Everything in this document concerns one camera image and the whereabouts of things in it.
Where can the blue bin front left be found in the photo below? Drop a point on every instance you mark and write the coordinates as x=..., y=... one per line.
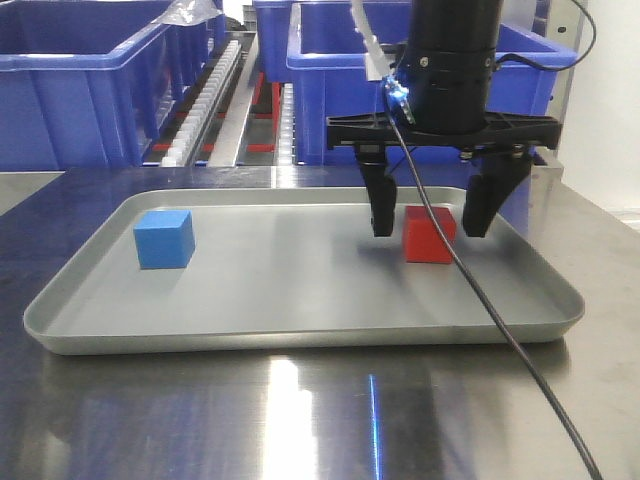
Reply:
x=84, y=83

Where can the blue bin rear right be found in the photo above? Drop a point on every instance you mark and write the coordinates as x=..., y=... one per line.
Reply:
x=272, y=40

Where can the blue cube block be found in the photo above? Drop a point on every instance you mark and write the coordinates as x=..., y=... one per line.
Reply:
x=164, y=239

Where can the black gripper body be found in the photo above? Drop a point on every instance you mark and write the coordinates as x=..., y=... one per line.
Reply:
x=504, y=133

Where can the white roller rail left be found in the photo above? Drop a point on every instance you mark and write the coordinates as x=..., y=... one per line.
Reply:
x=185, y=148

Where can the clear plastic bag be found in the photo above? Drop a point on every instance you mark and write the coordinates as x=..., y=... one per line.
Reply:
x=187, y=13

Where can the grey metal tray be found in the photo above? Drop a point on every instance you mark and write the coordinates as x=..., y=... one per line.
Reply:
x=272, y=268

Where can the blue bin front right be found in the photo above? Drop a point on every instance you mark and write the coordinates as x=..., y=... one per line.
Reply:
x=326, y=60

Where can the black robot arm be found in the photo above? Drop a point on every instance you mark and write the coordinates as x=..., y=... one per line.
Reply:
x=434, y=95

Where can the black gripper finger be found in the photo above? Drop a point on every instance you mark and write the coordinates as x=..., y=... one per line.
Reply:
x=497, y=178
x=380, y=186

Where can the red cube block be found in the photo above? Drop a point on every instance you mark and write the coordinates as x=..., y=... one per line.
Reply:
x=420, y=241

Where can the blue bin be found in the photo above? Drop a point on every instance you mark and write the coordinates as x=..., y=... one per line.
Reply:
x=197, y=44
x=84, y=83
x=272, y=40
x=326, y=60

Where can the white roller rail right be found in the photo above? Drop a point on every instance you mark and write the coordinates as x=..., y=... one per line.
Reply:
x=284, y=154

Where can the white roller rail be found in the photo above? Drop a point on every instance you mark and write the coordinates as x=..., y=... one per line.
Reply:
x=185, y=148
x=284, y=154

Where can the blue bin rear left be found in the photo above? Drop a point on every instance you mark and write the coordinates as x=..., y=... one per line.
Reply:
x=197, y=44

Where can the perforated steel shelf post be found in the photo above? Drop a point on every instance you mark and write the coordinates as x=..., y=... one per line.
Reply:
x=561, y=22

